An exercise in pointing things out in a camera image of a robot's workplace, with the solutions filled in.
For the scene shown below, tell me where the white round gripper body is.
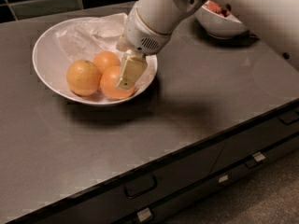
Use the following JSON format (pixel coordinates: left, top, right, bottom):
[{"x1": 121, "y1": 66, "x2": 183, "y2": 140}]
[{"x1": 123, "y1": 6, "x2": 171, "y2": 55}]

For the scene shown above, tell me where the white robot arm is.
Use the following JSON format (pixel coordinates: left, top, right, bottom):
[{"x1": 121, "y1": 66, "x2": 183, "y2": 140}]
[{"x1": 117, "y1": 0, "x2": 299, "y2": 90}]

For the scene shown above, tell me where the left dark drawer front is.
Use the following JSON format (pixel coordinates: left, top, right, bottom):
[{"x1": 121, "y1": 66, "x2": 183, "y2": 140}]
[{"x1": 8, "y1": 141, "x2": 224, "y2": 224}]

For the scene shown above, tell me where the right dark drawer front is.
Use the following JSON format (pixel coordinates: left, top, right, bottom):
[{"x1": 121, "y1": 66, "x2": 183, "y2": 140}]
[{"x1": 211, "y1": 103, "x2": 299, "y2": 173}]

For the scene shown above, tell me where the white crumpled paper in bowl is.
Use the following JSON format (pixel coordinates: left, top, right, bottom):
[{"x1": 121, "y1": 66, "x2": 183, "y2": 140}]
[{"x1": 55, "y1": 12, "x2": 158, "y2": 93}]

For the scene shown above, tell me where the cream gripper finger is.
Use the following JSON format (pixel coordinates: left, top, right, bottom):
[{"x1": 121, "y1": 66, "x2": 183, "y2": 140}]
[
  {"x1": 116, "y1": 53, "x2": 148, "y2": 90},
  {"x1": 116, "y1": 36, "x2": 130, "y2": 52}
]

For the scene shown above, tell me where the large white bowl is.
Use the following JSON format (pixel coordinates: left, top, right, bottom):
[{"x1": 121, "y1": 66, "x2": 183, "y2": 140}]
[{"x1": 32, "y1": 16, "x2": 159, "y2": 106}]

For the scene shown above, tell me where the orange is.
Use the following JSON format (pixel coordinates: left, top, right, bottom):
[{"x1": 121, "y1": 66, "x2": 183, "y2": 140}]
[
  {"x1": 93, "y1": 50, "x2": 121, "y2": 73},
  {"x1": 66, "y1": 60, "x2": 102, "y2": 96},
  {"x1": 100, "y1": 66, "x2": 135, "y2": 100}
]

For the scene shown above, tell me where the red strawberries pile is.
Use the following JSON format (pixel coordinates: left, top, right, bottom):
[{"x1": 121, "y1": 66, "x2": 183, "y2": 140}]
[{"x1": 206, "y1": 1, "x2": 231, "y2": 18}]

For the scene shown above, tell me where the lower dark drawer front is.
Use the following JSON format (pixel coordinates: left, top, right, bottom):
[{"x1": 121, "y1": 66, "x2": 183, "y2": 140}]
[{"x1": 112, "y1": 133, "x2": 299, "y2": 224}]

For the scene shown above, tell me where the white bowl with strawberries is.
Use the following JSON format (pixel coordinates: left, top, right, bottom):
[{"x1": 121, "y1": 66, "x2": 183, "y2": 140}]
[{"x1": 195, "y1": 1, "x2": 248, "y2": 39}]

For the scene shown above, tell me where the dark drawer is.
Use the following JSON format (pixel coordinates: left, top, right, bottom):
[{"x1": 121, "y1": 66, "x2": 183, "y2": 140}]
[
  {"x1": 112, "y1": 133, "x2": 299, "y2": 224},
  {"x1": 211, "y1": 103, "x2": 299, "y2": 173},
  {"x1": 8, "y1": 141, "x2": 224, "y2": 224}
]

